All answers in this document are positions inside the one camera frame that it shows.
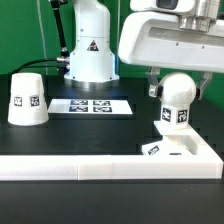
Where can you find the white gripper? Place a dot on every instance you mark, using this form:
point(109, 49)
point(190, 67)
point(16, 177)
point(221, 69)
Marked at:
point(178, 34)

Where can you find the white lamp bulb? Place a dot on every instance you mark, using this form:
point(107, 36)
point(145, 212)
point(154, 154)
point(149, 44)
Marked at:
point(179, 91)

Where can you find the white lamp base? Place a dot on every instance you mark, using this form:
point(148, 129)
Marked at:
point(175, 141)

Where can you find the white lamp shade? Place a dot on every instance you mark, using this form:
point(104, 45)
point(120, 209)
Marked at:
point(27, 105)

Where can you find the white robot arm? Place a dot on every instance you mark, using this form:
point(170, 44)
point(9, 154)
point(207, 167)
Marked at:
point(92, 62)

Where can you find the white L-shaped fence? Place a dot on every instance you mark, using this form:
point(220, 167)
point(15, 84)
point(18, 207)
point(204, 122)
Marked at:
point(204, 164)

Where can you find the white marker sheet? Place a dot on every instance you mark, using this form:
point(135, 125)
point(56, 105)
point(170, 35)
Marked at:
point(87, 106)

